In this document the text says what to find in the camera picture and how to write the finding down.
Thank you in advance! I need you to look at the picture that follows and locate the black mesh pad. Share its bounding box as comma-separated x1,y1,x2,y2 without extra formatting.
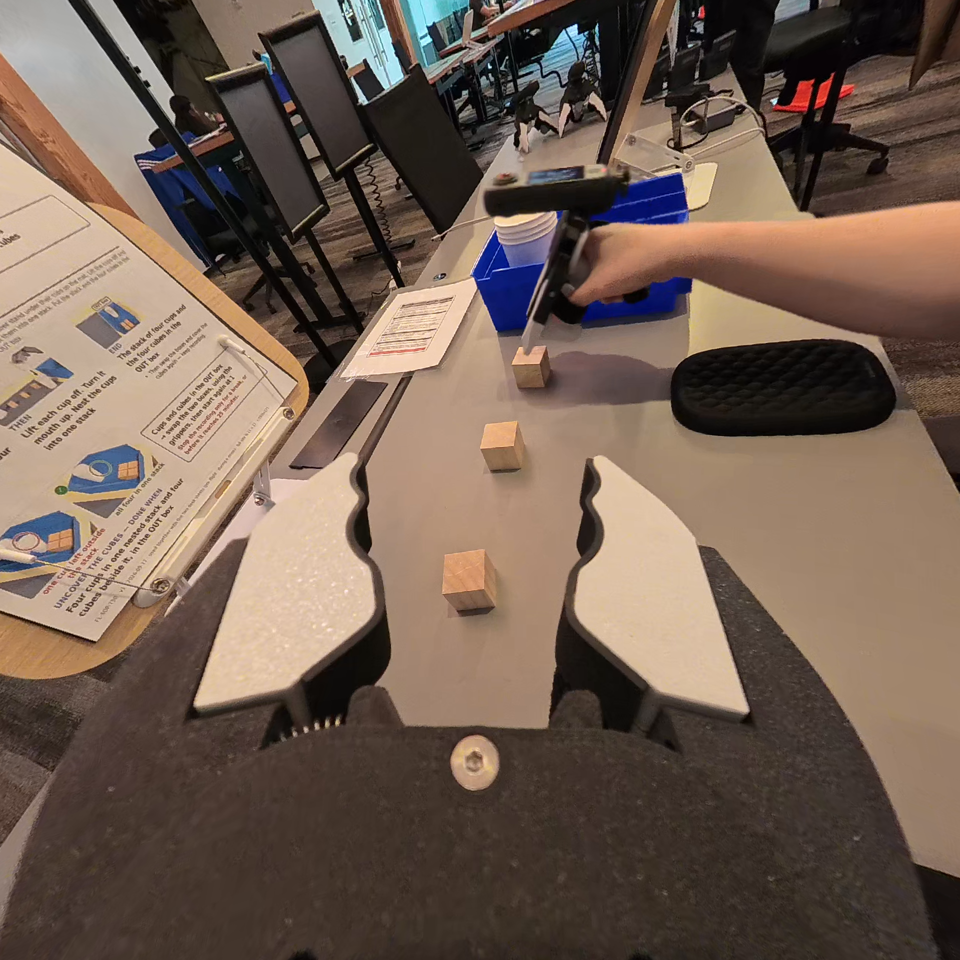
669,339,898,438

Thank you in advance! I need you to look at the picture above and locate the black table cable hatch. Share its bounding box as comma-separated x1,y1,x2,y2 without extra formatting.
288,381,390,471

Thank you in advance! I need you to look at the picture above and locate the wooden cube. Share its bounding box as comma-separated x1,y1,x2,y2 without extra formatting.
480,421,525,472
441,549,498,615
511,345,552,390

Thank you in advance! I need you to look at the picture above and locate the small orange object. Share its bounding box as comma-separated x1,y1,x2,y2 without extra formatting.
772,78,856,115

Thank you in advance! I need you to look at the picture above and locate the printed instruction sheet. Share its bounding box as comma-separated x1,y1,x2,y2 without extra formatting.
0,142,299,642

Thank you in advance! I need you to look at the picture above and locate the white stand base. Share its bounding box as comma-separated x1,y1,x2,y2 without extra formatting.
678,161,720,213

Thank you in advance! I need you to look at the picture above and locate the wooden clipboard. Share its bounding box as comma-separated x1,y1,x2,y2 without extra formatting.
0,202,310,680

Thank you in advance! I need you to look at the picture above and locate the person's right hand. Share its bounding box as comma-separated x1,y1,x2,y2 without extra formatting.
566,221,695,307

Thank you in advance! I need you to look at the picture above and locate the acrylic sheet with printed paper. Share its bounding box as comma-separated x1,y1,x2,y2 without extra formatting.
339,279,480,380

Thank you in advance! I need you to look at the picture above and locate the black light stand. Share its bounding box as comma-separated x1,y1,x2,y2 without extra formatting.
67,0,361,395

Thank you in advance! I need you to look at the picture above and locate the black office chair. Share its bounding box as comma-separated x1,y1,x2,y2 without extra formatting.
765,0,894,211

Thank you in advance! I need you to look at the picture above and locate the black framed floor sign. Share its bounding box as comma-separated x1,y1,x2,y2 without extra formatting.
258,11,417,290
206,66,369,335

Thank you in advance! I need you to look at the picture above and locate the wooden top table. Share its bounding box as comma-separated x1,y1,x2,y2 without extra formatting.
487,0,627,35

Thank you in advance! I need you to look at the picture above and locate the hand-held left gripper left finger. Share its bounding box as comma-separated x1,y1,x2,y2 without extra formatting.
193,452,391,732

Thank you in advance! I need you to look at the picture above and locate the black chair back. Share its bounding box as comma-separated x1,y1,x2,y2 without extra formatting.
361,63,485,237

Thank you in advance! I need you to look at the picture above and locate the tilted wooden board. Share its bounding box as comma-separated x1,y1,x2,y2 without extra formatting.
596,0,680,168

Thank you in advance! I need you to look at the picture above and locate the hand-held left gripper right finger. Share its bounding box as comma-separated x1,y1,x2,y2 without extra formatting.
564,454,751,735

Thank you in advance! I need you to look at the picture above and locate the person's right forearm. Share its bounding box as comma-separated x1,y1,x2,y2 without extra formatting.
686,202,960,340

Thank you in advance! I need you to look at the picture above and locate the wooden support post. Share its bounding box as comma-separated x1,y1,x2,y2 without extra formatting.
0,52,140,219

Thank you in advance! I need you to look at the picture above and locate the blue plastic bin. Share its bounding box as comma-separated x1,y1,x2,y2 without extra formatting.
472,172,693,333

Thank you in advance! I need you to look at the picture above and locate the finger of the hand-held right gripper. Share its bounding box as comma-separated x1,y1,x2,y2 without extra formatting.
521,225,571,355

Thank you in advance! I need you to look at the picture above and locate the tan draped cloth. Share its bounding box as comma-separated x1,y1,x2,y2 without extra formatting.
909,0,960,91

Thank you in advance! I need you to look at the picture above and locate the idle gripper tool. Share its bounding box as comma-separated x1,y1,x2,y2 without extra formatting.
512,81,560,155
558,61,609,136

